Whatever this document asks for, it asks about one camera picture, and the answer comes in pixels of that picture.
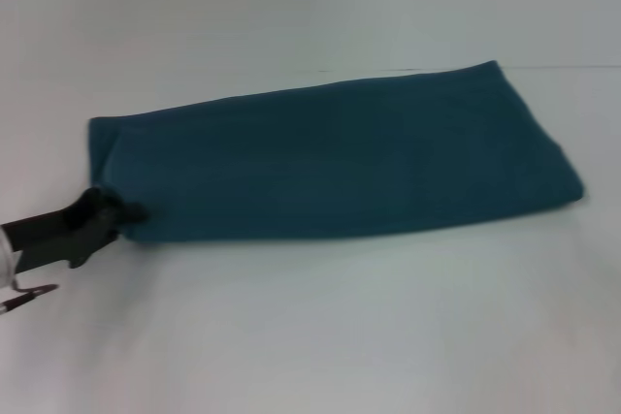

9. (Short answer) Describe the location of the teal blue t-shirt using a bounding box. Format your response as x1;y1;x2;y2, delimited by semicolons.
86;59;592;246

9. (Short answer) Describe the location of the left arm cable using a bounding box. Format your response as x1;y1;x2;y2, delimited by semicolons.
0;281;60;317

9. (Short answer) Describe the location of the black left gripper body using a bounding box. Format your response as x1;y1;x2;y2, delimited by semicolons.
0;186;123;272

